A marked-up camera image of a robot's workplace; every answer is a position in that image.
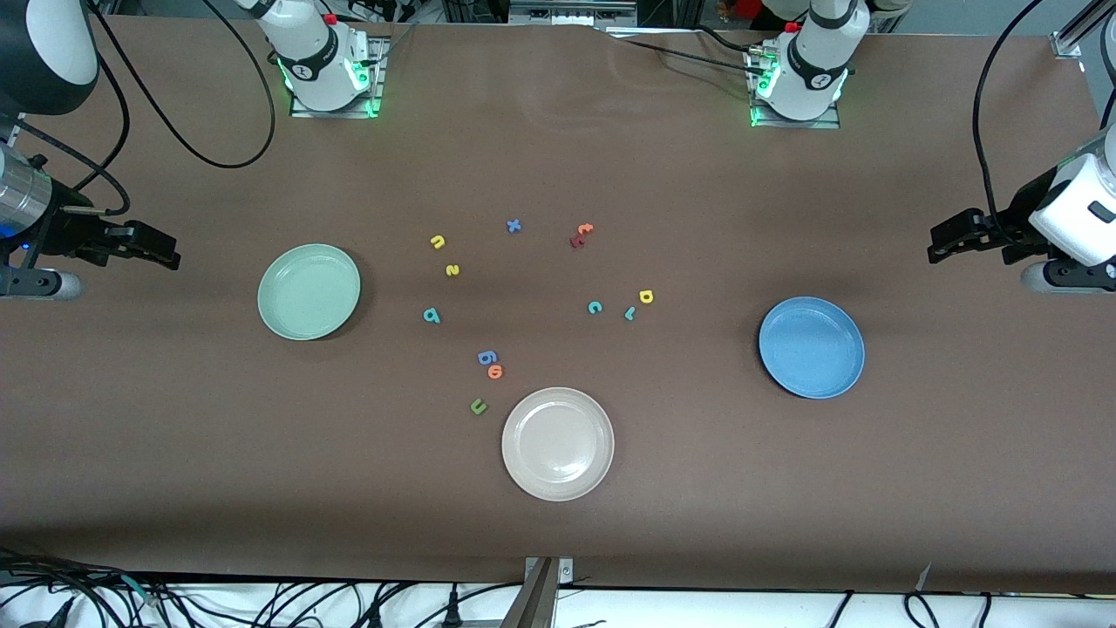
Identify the green plate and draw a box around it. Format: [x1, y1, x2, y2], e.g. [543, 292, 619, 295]
[257, 243, 362, 341]

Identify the blue plate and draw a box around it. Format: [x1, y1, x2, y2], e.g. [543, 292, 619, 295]
[758, 296, 867, 400]

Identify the brown table cover sheet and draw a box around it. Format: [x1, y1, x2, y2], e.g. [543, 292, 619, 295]
[0, 13, 1116, 594]

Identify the grey metal box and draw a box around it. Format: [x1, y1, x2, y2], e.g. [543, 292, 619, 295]
[510, 0, 637, 27]

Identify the beige plate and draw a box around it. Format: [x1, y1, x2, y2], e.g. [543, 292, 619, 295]
[501, 386, 616, 502]

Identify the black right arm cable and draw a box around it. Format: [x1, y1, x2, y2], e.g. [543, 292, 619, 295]
[13, 0, 277, 217]

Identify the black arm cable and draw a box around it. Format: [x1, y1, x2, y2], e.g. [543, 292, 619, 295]
[973, 0, 1045, 249]
[13, 0, 277, 217]

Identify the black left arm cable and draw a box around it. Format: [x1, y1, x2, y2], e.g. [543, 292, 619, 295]
[973, 0, 1045, 249]

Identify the aluminium frame profile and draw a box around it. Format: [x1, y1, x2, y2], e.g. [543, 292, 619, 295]
[1051, 0, 1116, 60]

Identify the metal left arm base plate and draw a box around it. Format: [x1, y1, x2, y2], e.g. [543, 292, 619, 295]
[748, 44, 843, 131]

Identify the teal cable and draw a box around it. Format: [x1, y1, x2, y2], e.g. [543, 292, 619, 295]
[122, 574, 167, 607]

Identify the aluminium profile with bracket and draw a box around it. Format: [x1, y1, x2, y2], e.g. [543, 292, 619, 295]
[500, 556, 576, 628]

